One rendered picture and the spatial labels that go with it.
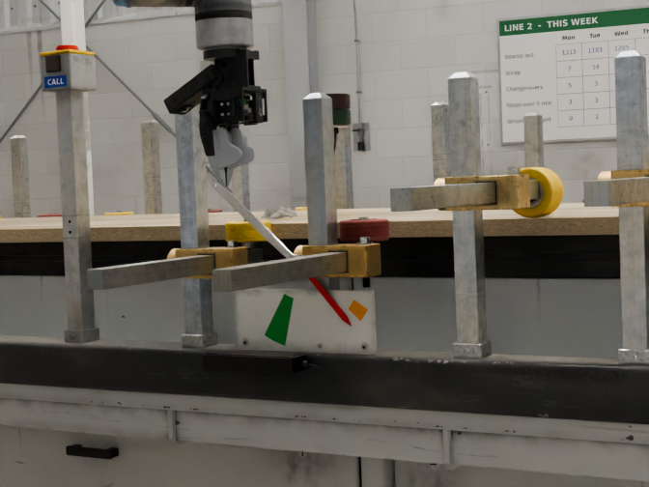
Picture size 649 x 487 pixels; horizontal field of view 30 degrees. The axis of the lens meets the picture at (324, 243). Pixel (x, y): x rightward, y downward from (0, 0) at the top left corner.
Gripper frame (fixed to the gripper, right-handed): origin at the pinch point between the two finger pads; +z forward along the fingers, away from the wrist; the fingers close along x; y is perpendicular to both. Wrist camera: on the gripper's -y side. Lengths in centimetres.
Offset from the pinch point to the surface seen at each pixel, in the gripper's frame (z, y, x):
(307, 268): 13.8, 19.3, -6.8
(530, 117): -12, 11, 115
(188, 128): -8.7, -10.1, 6.1
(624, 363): 28, 62, 6
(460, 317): 22.3, 37.7, 6.1
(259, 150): -26, -426, 682
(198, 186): 1.0, -9.5, 7.1
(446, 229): 9.9, 28.9, 22.4
